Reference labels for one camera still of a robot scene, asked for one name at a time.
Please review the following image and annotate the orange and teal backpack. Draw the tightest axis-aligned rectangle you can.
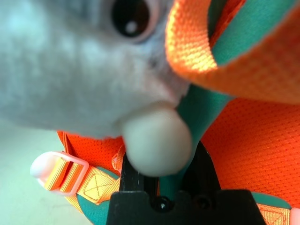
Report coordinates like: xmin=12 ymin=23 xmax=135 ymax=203
xmin=30 ymin=0 xmax=300 ymax=225

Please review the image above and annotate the grey plush shark toy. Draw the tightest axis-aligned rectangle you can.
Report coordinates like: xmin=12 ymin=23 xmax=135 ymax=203
xmin=0 ymin=0 xmax=194 ymax=178

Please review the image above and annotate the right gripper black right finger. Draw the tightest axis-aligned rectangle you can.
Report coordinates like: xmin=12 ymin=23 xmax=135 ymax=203
xmin=182 ymin=142 xmax=222 ymax=195

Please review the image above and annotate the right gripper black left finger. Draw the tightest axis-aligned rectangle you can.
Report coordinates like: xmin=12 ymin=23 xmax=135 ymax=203
xmin=119 ymin=152 xmax=160 ymax=195

